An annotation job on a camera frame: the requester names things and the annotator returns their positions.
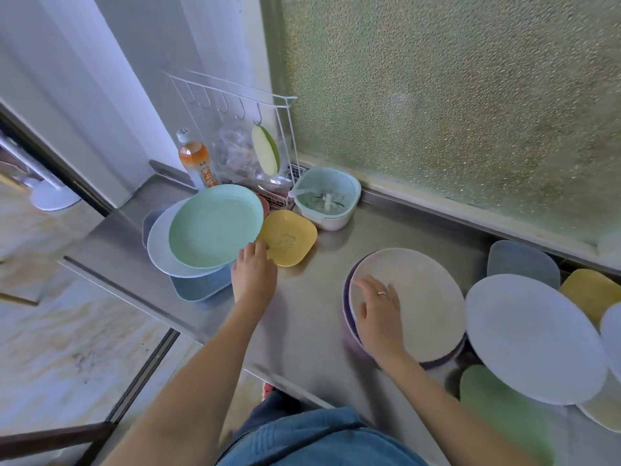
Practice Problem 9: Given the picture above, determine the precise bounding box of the white wire hook rack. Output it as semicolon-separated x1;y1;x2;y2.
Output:
161;69;300;210

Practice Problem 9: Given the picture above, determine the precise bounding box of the blue square plate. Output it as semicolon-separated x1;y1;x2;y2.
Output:
169;263;234;303

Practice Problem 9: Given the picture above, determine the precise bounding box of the large pale blue round plate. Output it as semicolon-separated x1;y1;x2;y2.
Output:
465;274;610;406

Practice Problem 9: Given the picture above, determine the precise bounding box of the purple round plate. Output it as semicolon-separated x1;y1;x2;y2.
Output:
343;256;467;371

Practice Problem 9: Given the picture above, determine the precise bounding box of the person's right forearm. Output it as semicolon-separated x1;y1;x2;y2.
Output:
371;347;534;466

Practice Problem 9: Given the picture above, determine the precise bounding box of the person's right hand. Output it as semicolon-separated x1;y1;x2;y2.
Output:
353;275;406;358

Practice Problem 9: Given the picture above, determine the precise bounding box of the cream plate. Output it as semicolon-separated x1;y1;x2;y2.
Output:
576;372;621;433

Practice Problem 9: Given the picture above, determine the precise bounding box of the mint green round plate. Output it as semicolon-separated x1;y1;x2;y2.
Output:
168;184;265;270

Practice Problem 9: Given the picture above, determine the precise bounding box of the pink plastic basket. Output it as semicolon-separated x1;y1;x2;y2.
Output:
256;181;297;210

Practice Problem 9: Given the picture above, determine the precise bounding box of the white and mint colander bowl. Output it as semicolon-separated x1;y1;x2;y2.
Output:
289;167;363;232

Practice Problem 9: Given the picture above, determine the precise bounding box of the person's left forearm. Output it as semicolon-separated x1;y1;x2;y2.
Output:
102;298;273;466

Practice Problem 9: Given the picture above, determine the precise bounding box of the person's left hand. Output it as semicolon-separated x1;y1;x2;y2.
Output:
231;241;278;314

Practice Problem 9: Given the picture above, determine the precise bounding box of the white fan stand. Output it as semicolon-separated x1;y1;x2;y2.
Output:
0;135;82;212

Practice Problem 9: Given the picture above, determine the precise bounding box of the frosted glass window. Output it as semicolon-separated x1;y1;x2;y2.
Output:
259;0;621;260

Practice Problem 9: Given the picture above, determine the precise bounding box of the orange drink bottle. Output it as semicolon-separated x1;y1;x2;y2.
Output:
176;128;218;190

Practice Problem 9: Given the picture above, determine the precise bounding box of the plain yellow square plate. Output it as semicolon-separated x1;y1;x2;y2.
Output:
558;269;621;331

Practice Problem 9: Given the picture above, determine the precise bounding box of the yellow square plate bear emboss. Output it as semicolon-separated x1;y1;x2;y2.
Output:
256;209;318;268

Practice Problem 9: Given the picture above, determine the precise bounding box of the clear plastic bag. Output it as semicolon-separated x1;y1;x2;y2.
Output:
212;125;293;191

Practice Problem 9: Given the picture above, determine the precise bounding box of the green and white sponge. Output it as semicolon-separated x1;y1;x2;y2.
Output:
251;122;281;176

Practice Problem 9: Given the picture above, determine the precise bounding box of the brown wooden bar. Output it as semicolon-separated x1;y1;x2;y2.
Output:
0;421;118;461

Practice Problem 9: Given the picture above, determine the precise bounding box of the beige round plate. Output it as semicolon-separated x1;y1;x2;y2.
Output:
349;248;467;363

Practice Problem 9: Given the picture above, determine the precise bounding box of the person's blue denim clothing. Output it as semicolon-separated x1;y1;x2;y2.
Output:
217;390;429;466

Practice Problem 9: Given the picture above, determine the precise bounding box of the grey-blue square plate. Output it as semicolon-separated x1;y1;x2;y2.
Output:
486;239;562;291

